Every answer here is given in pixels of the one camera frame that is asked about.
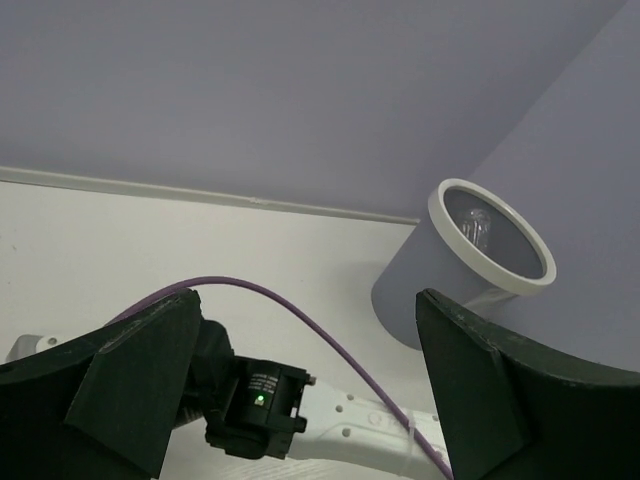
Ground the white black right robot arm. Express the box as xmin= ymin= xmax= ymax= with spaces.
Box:
xmin=176 ymin=321 xmax=451 ymax=479

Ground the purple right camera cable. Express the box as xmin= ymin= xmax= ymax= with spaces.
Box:
xmin=107 ymin=275 xmax=455 ymax=480

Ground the clear bottle white-blue cap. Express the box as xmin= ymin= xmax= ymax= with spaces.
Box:
xmin=457 ymin=208 xmax=492 ymax=253

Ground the white round bin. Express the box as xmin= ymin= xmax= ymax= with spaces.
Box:
xmin=371 ymin=178 xmax=557 ymax=349

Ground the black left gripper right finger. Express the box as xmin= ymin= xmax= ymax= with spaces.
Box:
xmin=415 ymin=289 xmax=639 ymax=480

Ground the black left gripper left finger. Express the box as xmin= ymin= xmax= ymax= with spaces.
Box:
xmin=1 ymin=289 xmax=202 ymax=479

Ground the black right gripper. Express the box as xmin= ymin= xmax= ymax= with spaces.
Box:
xmin=174 ymin=320 xmax=235 ymax=430

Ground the aluminium table edge rail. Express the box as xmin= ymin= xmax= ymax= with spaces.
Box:
xmin=1 ymin=166 xmax=419 ymax=225

